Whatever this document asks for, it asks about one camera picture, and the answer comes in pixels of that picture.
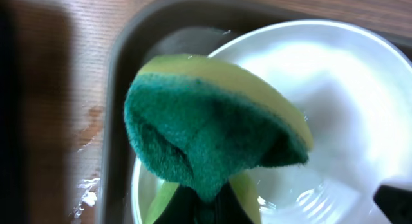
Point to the green and yellow sponge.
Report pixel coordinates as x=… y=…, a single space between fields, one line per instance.
x=201 y=122

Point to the large dark grey tray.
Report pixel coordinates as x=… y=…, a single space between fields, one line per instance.
x=168 y=27

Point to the small black tray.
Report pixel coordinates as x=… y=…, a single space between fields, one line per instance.
x=13 y=205

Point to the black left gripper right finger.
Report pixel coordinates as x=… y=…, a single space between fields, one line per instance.
x=227 y=208

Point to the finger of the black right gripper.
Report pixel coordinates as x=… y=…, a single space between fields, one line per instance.
x=395 y=203

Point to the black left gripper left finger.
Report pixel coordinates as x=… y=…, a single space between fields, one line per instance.
x=182 y=207

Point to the white plate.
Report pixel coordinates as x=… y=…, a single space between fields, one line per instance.
x=354 y=89

